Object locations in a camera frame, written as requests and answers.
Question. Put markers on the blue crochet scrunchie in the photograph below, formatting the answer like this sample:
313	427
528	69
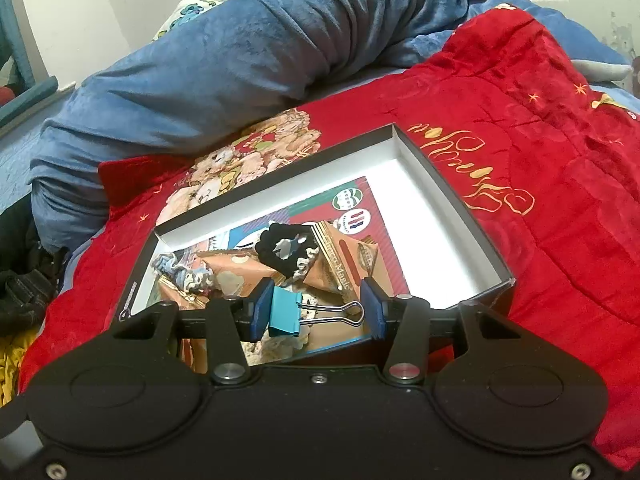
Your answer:
185	275

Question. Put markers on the black cardboard box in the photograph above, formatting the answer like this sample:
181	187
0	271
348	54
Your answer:
440	240

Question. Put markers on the yellow cloth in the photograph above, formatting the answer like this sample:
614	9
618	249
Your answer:
12	370

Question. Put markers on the red printed blanket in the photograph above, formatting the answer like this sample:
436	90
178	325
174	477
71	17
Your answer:
550	160

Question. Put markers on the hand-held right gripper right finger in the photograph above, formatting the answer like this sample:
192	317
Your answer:
374	310

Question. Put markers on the blue velvet blanket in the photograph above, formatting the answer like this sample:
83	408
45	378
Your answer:
225	60

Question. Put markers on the floral pillow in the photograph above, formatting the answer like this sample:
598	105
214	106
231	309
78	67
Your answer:
190	12

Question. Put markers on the beige crochet scrunchie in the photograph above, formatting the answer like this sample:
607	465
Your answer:
280	345

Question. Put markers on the blue binder clip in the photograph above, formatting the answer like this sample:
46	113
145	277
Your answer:
286	316

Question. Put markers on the colourful textbook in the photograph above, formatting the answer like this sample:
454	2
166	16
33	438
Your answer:
365	200

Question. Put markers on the black clothing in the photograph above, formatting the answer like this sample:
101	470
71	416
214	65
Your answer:
25	280

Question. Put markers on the teal window frame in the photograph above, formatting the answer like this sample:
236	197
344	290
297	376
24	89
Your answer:
30	95

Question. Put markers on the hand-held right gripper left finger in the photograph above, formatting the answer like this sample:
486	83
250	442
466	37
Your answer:
262	310

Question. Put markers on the black crochet scrunchie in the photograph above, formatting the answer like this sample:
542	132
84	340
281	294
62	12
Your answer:
280	250

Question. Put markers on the light blue bed sheet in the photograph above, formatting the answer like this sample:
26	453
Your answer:
20	170

